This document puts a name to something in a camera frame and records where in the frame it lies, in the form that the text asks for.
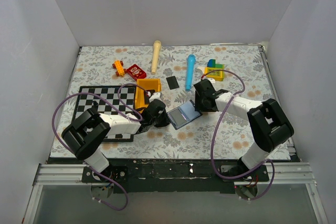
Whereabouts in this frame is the blue leather card holder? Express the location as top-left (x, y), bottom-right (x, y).
top-left (167, 100), bottom-right (203, 130)

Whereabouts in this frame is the black credit card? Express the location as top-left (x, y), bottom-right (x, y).
top-left (166, 76), bottom-right (179, 90)

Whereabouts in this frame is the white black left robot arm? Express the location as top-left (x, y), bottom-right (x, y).
top-left (61, 99), bottom-right (170, 182)

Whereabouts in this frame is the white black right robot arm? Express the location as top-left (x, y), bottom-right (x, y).
top-left (194, 79), bottom-right (294, 181)

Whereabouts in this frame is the yellow green toy brick house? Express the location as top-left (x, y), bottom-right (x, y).
top-left (196, 59), bottom-right (225, 81)

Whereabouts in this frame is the yellow plastic bin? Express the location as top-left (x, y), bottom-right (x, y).
top-left (134, 79), bottom-right (161, 109)

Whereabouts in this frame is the black silver chessboard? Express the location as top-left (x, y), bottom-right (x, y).
top-left (72, 85), bottom-right (136, 143)

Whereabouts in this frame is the blue toy microphone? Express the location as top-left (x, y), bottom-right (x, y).
top-left (185, 55), bottom-right (196, 91)

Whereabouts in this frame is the red owl toy block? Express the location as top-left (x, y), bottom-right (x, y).
top-left (127, 64), bottom-right (147, 81)

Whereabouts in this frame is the black chess piece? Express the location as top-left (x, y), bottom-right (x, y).
top-left (92, 101), bottom-right (99, 107)

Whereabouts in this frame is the yellow toy brick car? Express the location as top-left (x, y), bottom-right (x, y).
top-left (112, 60), bottom-right (126, 77)

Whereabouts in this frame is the cream toy microphone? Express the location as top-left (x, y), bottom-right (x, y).
top-left (151, 40), bottom-right (161, 74)

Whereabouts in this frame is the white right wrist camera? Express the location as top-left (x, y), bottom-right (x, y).
top-left (207, 78), bottom-right (216, 84)

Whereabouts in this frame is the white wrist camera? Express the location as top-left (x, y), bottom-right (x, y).
top-left (207, 78), bottom-right (216, 84)
top-left (149, 92), bottom-right (162, 102)

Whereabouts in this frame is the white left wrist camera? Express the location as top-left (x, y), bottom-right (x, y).
top-left (149, 92), bottom-right (162, 102)

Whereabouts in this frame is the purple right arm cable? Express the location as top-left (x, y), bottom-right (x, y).
top-left (201, 69), bottom-right (276, 200)

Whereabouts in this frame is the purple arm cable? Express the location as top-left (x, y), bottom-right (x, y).
top-left (51, 83), bottom-right (152, 211)
top-left (201, 69), bottom-right (276, 200)

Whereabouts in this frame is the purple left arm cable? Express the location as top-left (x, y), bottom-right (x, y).
top-left (51, 83), bottom-right (152, 211)

